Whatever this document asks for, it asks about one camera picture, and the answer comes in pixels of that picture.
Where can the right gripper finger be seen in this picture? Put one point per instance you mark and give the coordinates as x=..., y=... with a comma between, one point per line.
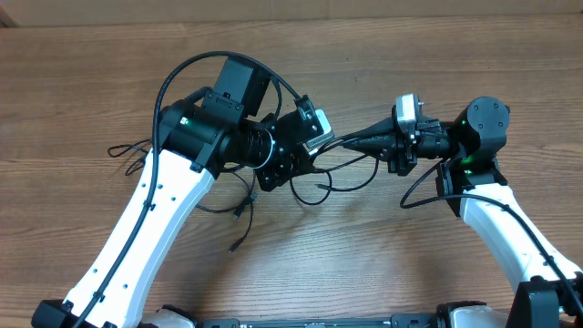
x=380, y=147
x=381, y=128

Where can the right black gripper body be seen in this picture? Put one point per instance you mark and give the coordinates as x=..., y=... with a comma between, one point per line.
x=435, y=143

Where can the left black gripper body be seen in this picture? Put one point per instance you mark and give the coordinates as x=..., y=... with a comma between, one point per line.
x=279, y=166

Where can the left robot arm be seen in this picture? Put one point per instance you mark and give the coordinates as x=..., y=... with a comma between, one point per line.
x=193, y=140

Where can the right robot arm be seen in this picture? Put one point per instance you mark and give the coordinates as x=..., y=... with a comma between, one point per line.
x=547, y=286

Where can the brown cardboard backdrop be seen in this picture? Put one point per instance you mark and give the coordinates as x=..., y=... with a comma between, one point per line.
x=27, y=13

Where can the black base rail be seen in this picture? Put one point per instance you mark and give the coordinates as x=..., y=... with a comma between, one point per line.
x=403, y=320

